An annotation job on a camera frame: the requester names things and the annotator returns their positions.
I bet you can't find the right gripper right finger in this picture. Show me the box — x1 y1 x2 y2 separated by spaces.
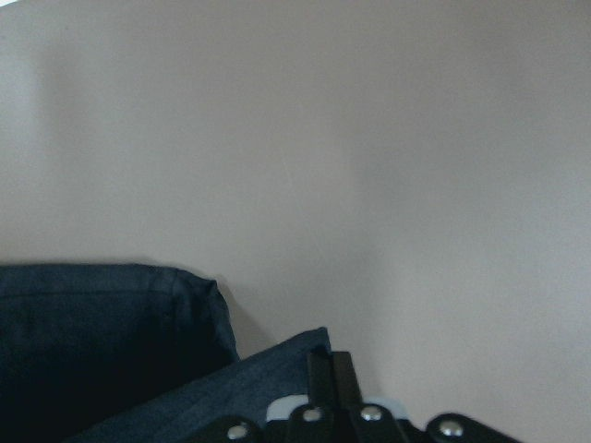
332 351 363 410

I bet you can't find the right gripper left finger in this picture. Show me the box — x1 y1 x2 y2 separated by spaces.
308 350 335 408

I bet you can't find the black printed t-shirt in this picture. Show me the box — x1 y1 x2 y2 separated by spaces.
1 264 330 442

